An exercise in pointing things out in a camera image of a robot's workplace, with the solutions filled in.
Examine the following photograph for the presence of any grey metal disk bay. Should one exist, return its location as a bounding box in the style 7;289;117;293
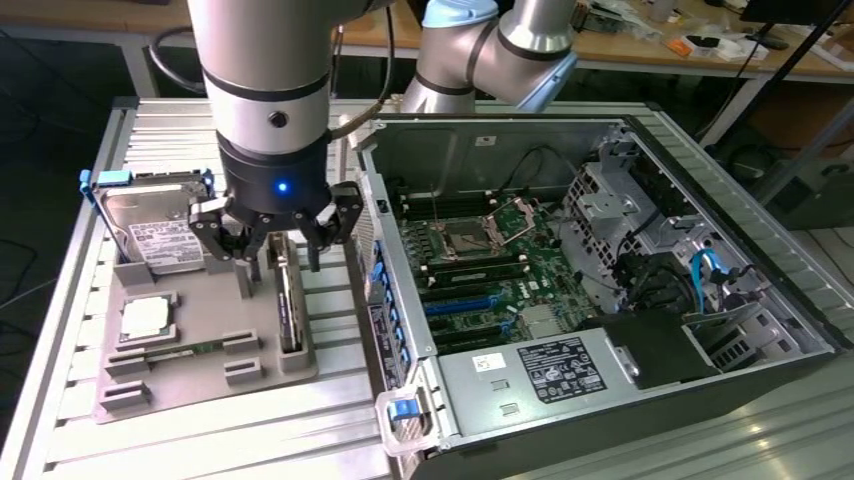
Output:
683;299;801;372

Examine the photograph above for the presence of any black RAM slot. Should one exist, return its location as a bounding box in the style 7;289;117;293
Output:
402;204;498;221

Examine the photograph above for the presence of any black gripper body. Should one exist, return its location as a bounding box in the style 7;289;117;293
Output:
217;130;333;229

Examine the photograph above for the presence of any metal drive cage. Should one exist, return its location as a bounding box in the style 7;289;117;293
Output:
562;159;668;261

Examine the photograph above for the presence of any black wire bundle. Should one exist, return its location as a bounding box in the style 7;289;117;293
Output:
609;249;692;316

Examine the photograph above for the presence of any brown box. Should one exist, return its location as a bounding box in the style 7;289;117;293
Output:
743;84;839;151

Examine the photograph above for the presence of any green motherboard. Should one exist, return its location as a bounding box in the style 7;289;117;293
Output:
396;189;601;351

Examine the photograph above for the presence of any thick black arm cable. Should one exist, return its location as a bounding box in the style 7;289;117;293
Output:
329;0;398;141

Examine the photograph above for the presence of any dark grey equipment box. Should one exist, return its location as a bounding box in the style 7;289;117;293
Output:
765;159;854;231

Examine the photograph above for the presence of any black monitor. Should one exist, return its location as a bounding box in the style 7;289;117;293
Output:
737;0;854;51

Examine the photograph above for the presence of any grey power supply unit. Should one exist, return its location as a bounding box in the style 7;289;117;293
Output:
436;334;641;436

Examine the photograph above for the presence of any metal socket cover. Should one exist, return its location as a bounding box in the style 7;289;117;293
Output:
489;197;545;240

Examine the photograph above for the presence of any silver CPU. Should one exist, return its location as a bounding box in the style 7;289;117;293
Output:
118;297;173;339

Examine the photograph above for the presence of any black slanted stand pole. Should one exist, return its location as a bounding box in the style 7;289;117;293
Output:
692;0;843;146

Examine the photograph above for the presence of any grey plastic parts rack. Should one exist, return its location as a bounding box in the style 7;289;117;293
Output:
89;232;321;426

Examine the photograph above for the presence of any hard disk in blue caddy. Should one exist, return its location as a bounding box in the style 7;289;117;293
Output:
77;168;218;276

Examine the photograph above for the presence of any white plastic part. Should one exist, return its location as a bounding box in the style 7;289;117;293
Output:
712;37;765;62

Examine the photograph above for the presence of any green RAM stick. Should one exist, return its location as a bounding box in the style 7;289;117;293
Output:
142;341;228;361

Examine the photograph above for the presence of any black plastic fan shroud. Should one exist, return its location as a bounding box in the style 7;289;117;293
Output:
576;314;723;391

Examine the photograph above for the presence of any silver chipset heatsink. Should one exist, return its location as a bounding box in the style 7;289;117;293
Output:
518;305;565;339

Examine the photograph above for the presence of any black open PC case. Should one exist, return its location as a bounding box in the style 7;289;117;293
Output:
332;112;847;480

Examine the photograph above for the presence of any CPU socket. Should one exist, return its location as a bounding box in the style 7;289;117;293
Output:
441;219;508;262

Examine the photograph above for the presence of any black expansion slot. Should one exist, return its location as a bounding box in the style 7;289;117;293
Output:
430;327;501;350

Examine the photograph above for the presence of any blue disk wire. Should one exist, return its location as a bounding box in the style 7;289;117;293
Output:
689;248;727;319

